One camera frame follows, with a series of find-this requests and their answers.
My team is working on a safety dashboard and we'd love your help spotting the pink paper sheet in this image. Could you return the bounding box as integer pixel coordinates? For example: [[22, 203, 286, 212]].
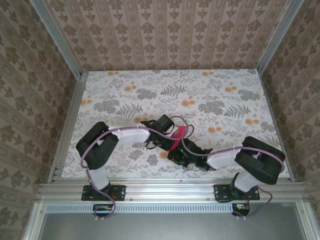
[[169, 126, 187, 153]]

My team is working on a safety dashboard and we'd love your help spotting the floral patterned tablecloth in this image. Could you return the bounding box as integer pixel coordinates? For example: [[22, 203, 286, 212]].
[[61, 70, 293, 179]]

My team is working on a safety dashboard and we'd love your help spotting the black connector board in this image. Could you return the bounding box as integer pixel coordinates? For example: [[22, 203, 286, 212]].
[[231, 202, 251, 216], [92, 203, 114, 218]]

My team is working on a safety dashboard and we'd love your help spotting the grey metal panel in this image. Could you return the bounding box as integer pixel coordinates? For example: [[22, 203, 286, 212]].
[[23, 202, 320, 240]]

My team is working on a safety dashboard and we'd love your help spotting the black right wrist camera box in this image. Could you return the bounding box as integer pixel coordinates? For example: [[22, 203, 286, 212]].
[[184, 139, 205, 157]]

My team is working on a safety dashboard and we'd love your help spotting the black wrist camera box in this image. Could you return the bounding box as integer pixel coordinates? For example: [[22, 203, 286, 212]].
[[184, 139, 205, 157], [156, 114, 176, 132]]

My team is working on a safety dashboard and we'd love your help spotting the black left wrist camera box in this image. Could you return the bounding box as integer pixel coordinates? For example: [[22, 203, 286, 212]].
[[156, 114, 176, 132]]

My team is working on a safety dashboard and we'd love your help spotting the long aluminium frame rail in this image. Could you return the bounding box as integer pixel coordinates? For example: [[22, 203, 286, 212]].
[[36, 181, 311, 202]]

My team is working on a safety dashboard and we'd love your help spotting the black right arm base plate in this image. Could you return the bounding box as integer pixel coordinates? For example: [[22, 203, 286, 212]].
[[214, 183, 261, 203]]

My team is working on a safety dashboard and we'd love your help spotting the white slotted cable duct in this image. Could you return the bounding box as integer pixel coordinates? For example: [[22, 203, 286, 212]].
[[46, 202, 251, 213]]

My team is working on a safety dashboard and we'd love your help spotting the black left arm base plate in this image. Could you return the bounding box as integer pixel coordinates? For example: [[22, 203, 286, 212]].
[[82, 184, 127, 202]]

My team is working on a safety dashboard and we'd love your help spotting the aluminium table side rail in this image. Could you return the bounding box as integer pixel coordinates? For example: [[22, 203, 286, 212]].
[[258, 71, 297, 182], [47, 71, 88, 185]]

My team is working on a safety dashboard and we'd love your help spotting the aluminium frame post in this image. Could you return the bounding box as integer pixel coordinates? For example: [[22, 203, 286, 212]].
[[257, 0, 301, 76], [29, 0, 85, 80]]

